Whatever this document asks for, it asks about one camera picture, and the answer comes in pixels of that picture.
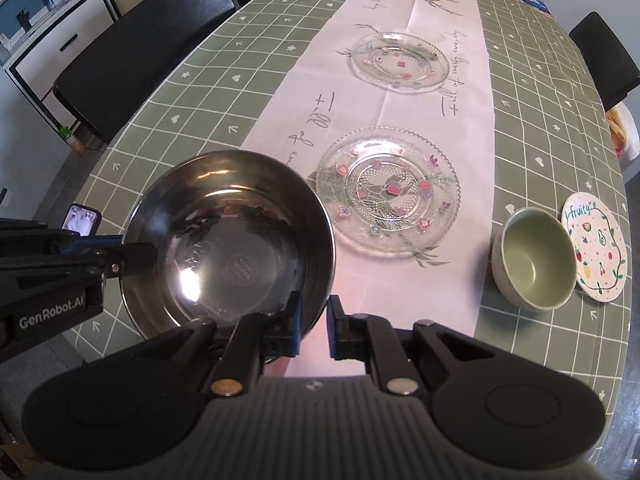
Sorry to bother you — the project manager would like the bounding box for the white fruit-print plate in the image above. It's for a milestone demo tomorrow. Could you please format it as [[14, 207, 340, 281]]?
[[561, 191, 628, 302]]

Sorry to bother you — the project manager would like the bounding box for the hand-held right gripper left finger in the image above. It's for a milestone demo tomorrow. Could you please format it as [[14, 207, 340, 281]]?
[[149, 292, 304, 397]]

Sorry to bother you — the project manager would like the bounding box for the small lit screen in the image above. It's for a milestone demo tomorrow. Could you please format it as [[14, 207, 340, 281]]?
[[65, 203, 103, 236]]

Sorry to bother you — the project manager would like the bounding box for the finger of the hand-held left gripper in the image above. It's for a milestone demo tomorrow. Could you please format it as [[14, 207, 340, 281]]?
[[90, 241, 159, 281], [61, 234, 127, 259]]

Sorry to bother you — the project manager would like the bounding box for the stainless steel bowl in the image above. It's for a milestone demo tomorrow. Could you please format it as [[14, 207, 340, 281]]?
[[119, 150, 335, 343]]

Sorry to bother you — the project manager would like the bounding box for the small clear glass plate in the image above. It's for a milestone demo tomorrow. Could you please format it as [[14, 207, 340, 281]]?
[[350, 31, 449, 93]]

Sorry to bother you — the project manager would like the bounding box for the green checked tablecloth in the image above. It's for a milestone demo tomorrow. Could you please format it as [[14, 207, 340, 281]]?
[[70, 0, 632, 466]]

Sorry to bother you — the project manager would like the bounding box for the black bench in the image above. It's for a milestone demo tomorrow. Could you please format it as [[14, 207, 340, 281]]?
[[52, 0, 241, 143]]

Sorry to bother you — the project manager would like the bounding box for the yellow patterned cloth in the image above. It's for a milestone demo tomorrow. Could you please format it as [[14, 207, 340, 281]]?
[[606, 109, 627, 157]]

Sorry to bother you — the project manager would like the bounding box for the large clear glass plate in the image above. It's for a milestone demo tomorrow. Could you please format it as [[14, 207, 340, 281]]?
[[315, 126, 461, 260]]

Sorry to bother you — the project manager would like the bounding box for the white towel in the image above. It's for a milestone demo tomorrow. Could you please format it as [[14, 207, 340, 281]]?
[[619, 102, 640, 161]]

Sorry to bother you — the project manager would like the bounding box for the green ceramic bowl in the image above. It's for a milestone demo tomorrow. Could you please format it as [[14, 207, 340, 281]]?
[[491, 206, 578, 311]]

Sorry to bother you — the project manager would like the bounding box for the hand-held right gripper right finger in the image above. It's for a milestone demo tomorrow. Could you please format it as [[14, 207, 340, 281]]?
[[326, 295, 494, 396]]

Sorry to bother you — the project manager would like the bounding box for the white cabinet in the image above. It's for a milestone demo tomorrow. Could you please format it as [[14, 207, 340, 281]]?
[[0, 0, 121, 126]]

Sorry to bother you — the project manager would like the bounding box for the white printed table runner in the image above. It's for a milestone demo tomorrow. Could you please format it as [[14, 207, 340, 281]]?
[[240, 0, 496, 378]]

